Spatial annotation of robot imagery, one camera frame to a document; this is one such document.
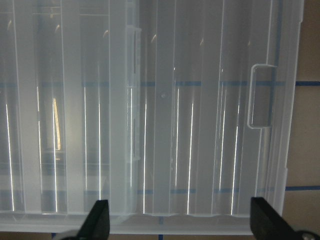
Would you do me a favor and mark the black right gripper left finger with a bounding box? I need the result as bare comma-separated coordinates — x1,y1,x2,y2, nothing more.
76,199,110,240

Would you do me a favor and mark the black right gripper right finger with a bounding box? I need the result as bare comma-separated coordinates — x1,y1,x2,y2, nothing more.
250,197,303,240

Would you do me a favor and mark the clear plastic box lid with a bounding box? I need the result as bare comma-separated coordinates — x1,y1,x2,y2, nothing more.
0,0,304,235

